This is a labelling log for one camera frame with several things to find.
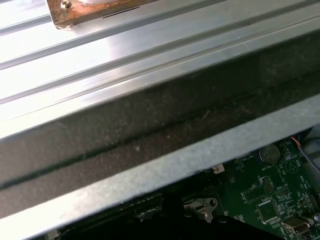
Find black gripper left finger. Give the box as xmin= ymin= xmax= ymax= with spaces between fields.
xmin=104 ymin=192 xmax=174 ymax=240

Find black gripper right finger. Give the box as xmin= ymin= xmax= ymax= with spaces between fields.
xmin=173 ymin=192 xmax=285 ymax=240

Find black square chip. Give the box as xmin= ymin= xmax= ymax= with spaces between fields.
xmin=257 ymin=201 xmax=276 ymax=223

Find black pin header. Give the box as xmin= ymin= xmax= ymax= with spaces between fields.
xmin=261 ymin=176 xmax=275 ymax=196

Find green motherboard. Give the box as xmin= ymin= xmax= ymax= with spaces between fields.
xmin=57 ymin=129 xmax=320 ymax=240

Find silver internal USB port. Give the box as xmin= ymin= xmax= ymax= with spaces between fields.
xmin=281 ymin=216 xmax=315 ymax=238

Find silver coin cell battery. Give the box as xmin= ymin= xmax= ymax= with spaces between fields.
xmin=258 ymin=144 xmax=280 ymax=165

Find black open PC case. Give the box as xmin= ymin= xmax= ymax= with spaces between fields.
xmin=0 ymin=24 xmax=320 ymax=240

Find thin red white wires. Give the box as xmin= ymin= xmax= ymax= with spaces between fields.
xmin=289 ymin=134 xmax=305 ymax=148

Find grey flat cable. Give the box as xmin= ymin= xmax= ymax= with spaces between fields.
xmin=298 ymin=129 xmax=320 ymax=173

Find brown square base plate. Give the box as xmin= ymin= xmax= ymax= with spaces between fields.
xmin=45 ymin=0 xmax=153 ymax=30

